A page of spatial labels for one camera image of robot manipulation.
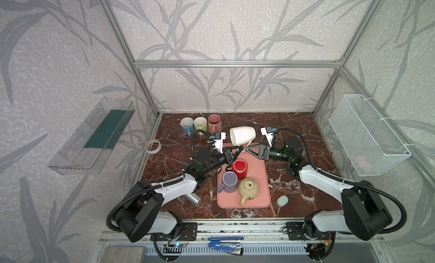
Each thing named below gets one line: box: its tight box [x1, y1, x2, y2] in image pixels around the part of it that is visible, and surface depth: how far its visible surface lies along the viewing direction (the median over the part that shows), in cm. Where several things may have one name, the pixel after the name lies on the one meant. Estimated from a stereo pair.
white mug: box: [229, 126, 257, 147], surface depth 77 cm
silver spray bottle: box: [183, 192, 203, 207], surface depth 82 cm
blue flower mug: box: [179, 116, 195, 138], surface depth 106 cm
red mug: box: [231, 158, 249, 181], surface depth 88 cm
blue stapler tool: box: [207, 236, 245, 256], surface depth 71 cm
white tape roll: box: [144, 138, 162, 155], surface depth 105 cm
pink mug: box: [207, 113, 223, 135], surface depth 106 cm
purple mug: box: [217, 171, 239, 194], surface depth 83 cm
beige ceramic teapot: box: [237, 177, 259, 207], surface depth 80 cm
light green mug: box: [193, 116, 208, 136], surface depth 106 cm
